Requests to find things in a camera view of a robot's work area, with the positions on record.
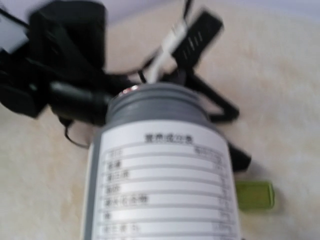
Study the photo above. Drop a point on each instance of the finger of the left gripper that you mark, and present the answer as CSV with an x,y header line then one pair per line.
x,y
229,111
240,160

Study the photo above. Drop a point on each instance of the green weekly pill organizer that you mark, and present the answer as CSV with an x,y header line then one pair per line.
x,y
253,195

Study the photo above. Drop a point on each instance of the orange pill bottle grey cap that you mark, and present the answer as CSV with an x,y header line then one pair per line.
x,y
159,170

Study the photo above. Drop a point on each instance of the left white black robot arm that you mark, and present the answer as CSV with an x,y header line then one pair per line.
x,y
60,63

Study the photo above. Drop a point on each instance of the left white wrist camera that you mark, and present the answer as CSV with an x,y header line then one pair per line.
x,y
185,43

